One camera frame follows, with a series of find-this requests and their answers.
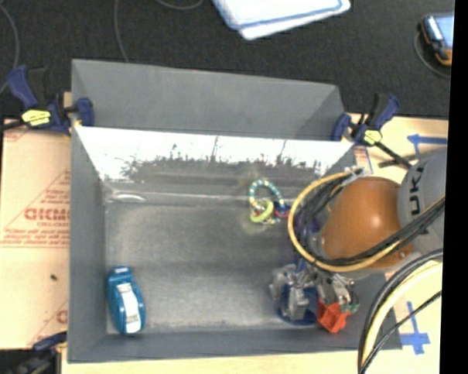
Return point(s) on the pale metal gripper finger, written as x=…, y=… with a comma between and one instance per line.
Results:
x=299, y=297
x=279, y=282

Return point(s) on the dark blue round cup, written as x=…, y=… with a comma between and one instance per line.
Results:
x=309, y=315

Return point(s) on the red-orange block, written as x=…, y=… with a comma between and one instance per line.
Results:
x=332, y=317

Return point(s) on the grey metal bin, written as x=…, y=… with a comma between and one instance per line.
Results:
x=200, y=258

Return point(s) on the blue and white tape dispenser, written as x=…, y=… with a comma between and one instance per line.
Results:
x=125, y=301

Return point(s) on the brown cardboard board, red print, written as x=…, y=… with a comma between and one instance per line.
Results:
x=30, y=231

